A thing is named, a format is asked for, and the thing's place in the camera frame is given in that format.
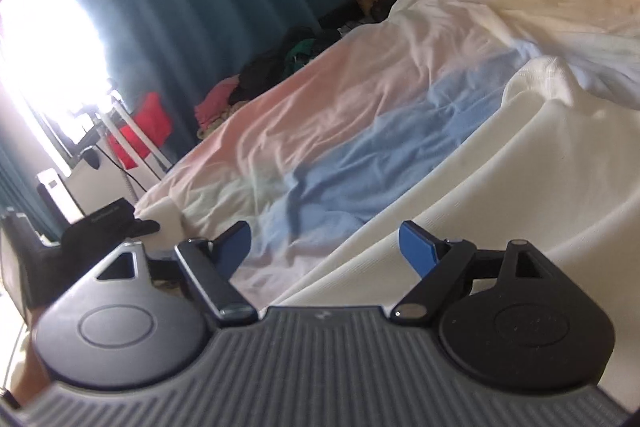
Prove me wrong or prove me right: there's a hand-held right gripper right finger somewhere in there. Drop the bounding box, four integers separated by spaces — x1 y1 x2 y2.
390 221 544 323

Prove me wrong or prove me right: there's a red cloth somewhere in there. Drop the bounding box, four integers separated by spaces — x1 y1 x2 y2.
119 92 173 170

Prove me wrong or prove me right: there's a person's left forearm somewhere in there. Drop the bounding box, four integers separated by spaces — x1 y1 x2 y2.
7 304 56 408

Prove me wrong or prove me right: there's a pink folded cloth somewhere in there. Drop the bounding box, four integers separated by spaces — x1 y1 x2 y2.
194 76 242 130

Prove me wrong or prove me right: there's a white knit garment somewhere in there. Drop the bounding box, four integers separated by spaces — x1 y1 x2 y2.
280 56 640 413

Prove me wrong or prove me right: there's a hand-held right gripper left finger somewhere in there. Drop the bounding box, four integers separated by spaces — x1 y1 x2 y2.
95 221 259 323

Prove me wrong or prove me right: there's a white floor appliance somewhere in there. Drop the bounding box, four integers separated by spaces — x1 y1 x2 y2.
35 167 86 225

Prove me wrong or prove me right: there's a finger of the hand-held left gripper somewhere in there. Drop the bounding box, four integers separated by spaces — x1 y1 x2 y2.
59 198 162 255

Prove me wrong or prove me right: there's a white drying rack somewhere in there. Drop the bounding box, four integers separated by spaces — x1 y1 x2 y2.
75 79 173 180

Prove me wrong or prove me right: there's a pastel striped bed sheet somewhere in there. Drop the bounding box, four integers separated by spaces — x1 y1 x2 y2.
134 0 640 308

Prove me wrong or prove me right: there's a dark clothes pile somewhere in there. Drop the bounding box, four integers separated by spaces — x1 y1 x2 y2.
227 24 346 105

